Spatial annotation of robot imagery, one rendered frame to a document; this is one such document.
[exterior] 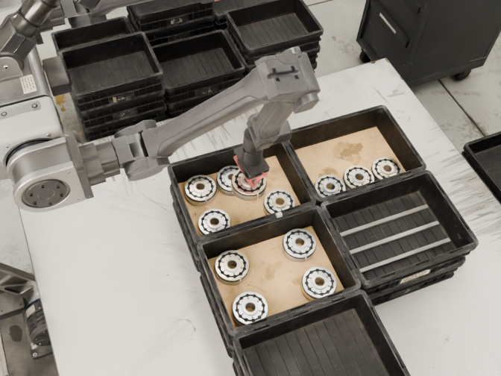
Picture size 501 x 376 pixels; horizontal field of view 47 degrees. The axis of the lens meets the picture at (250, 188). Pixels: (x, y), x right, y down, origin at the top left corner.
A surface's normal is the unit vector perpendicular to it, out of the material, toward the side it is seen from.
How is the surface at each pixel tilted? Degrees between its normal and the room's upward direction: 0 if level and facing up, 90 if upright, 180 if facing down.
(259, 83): 51
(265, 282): 0
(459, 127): 0
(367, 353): 0
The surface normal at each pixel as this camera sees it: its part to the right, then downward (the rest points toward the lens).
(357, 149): 0.04, -0.56
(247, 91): -0.52, 0.09
